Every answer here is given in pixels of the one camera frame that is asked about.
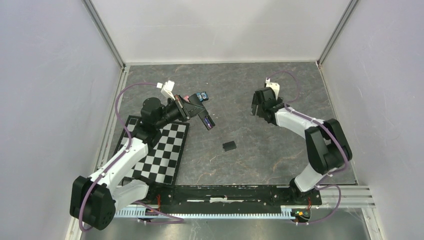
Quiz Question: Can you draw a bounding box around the black battery cover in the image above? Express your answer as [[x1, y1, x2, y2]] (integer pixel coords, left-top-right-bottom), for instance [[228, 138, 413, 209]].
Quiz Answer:
[[222, 141, 237, 152]]

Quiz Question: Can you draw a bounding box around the purple battery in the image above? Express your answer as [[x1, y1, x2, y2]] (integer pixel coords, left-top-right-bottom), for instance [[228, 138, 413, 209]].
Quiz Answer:
[[204, 118, 215, 130]]

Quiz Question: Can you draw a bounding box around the white cable comb strip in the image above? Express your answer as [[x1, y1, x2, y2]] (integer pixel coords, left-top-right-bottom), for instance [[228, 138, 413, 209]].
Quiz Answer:
[[114, 205, 307, 220]]

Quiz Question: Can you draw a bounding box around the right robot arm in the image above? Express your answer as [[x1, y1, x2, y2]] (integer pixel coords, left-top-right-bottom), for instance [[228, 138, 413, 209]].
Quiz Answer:
[[251, 87, 353, 204]]

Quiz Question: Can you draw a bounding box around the checkerboard calibration board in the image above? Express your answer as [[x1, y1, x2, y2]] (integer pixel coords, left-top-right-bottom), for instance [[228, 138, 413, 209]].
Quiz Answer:
[[119, 122, 190, 186]]

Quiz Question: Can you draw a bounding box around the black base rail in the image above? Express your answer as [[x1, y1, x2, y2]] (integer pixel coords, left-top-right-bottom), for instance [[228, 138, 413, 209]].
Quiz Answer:
[[141, 185, 323, 214]]

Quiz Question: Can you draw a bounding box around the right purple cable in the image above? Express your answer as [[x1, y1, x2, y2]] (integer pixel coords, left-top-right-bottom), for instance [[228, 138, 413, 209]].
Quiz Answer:
[[266, 70, 350, 226]]

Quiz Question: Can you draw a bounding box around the purple cable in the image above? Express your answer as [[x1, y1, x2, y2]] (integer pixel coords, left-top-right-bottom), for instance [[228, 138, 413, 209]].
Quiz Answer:
[[266, 70, 350, 226], [77, 82, 160, 232]]

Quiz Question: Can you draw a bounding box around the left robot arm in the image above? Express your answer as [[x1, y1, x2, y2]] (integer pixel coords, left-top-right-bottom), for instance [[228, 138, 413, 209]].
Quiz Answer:
[[69, 93, 215, 232]]

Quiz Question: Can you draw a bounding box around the black remote control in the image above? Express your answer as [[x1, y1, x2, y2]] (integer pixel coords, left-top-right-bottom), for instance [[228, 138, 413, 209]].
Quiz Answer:
[[198, 111, 216, 131]]

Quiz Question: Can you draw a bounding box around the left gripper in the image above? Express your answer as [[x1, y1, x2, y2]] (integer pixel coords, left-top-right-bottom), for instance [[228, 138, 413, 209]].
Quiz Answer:
[[155, 93, 205, 130]]

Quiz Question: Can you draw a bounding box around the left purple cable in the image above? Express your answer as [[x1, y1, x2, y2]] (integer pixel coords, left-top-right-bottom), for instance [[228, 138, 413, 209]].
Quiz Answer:
[[77, 82, 160, 232]]

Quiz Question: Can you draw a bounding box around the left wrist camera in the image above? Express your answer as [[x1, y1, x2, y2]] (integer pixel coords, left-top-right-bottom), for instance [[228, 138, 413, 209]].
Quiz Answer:
[[156, 80, 175, 100]]

